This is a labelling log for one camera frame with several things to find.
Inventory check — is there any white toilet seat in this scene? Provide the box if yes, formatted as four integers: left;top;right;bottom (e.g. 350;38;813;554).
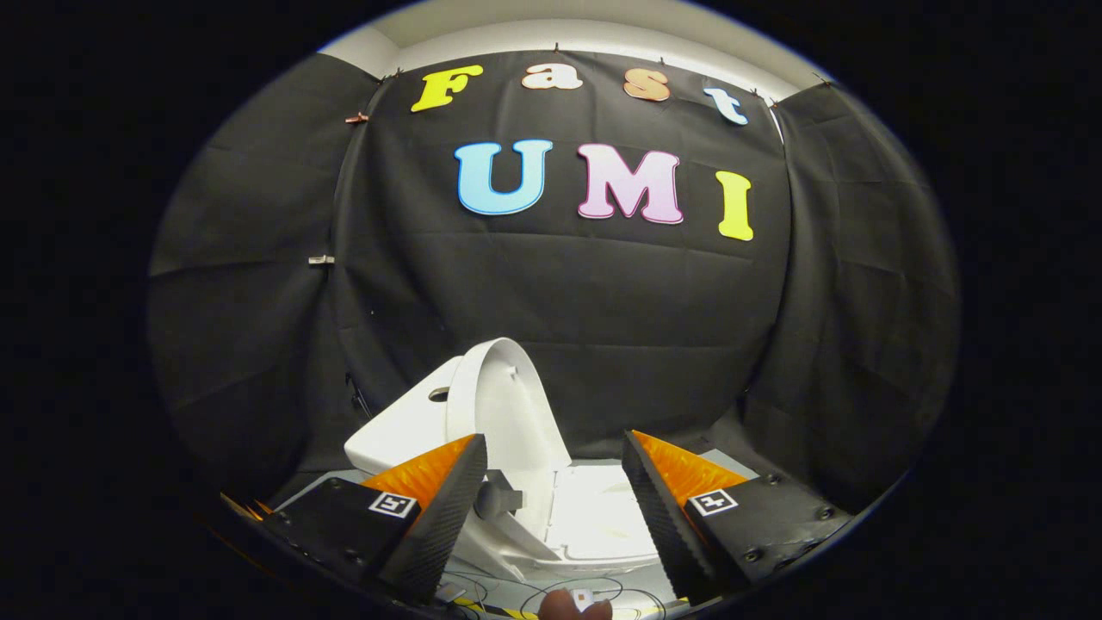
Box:
517;462;669;574

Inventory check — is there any white toilet lid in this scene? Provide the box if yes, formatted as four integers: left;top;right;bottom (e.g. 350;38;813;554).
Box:
445;337;574;542

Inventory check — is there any yellow black floor tape strip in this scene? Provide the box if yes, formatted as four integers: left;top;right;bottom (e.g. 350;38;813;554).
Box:
449;596;542;620

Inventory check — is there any black backdrop cloth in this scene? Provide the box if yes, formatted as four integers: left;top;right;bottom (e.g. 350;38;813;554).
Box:
145;47;962;518

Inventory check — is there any thin black cable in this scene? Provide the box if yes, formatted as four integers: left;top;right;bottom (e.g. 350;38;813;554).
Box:
443;571;683;619

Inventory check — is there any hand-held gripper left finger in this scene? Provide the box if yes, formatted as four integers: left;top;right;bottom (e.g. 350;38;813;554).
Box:
263;434;489;604

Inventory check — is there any white ceramic toilet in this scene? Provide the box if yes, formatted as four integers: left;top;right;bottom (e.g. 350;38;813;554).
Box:
344;355;690;583

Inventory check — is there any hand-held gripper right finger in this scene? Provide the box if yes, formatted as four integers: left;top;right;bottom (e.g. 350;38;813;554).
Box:
622;430;853;605

